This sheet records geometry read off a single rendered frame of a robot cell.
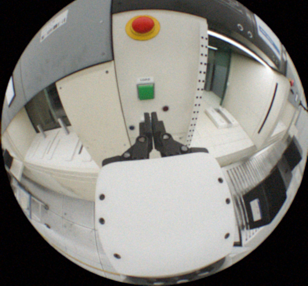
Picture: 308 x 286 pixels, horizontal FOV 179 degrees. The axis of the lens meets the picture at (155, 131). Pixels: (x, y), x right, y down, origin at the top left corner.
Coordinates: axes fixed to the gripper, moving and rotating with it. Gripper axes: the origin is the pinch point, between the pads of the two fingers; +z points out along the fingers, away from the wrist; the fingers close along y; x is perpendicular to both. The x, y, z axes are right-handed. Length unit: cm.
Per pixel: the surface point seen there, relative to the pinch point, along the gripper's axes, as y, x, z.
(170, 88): 5.4, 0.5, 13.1
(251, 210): 46, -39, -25
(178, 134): 9.0, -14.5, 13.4
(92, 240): -82, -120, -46
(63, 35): -17.5, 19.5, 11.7
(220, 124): 46, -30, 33
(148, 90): 0.4, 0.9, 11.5
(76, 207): -106, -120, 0
